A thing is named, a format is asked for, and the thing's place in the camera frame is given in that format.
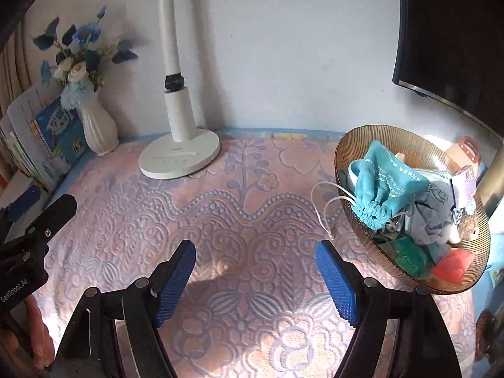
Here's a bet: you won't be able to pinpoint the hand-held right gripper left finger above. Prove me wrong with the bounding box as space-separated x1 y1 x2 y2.
51 239 197 378

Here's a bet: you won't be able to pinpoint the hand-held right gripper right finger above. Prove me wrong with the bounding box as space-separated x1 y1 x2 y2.
315 239 463 378

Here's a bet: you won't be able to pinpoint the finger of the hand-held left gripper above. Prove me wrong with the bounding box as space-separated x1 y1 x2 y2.
26 194 78 247
6 185 42 223

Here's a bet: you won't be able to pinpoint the green soft pack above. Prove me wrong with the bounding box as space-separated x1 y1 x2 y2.
380 234 428 280

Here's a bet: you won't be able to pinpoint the blue-grey cloth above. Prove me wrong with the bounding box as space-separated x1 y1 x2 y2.
405 201 453 256

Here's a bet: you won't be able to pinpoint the light blue ring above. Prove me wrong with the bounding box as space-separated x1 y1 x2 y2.
346 161 371 193

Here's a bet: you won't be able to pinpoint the teal drawstring pouch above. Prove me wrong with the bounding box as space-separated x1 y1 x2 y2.
311 140 430 241

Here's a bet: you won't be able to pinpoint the red soft pack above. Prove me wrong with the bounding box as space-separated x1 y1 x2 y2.
431 247 475 286

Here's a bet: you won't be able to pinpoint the checked scrunchie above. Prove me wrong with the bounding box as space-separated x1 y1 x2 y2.
451 205 475 223

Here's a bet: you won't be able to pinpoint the brown plush toy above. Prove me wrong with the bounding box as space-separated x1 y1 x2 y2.
449 213 479 245

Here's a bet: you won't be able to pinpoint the amber ribbed glass bowl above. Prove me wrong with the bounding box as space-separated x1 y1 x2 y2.
334 125 491 295

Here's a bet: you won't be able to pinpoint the purple label packet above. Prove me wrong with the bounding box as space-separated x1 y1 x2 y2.
449 165 479 209

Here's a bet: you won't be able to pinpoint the person's left hand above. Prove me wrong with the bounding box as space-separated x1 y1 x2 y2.
26 295 56 369

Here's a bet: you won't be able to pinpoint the stack of flat books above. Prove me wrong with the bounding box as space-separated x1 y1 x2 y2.
0 171 44 209

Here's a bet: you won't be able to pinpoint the row of upright books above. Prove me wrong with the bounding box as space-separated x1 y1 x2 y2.
0 35 89 193

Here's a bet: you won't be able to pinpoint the white ribbed vase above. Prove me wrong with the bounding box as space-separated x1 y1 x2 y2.
76 90 120 157

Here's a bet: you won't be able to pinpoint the pink patterned blanket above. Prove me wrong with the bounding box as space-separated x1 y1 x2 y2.
0 128 493 378

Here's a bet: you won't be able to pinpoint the blue and white artificial flowers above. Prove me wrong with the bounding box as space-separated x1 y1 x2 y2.
32 6 139 111

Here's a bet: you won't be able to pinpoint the white desk lamp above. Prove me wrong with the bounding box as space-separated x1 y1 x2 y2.
139 0 221 180

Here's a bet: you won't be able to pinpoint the black monitor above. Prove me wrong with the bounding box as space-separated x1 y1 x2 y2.
392 0 504 127

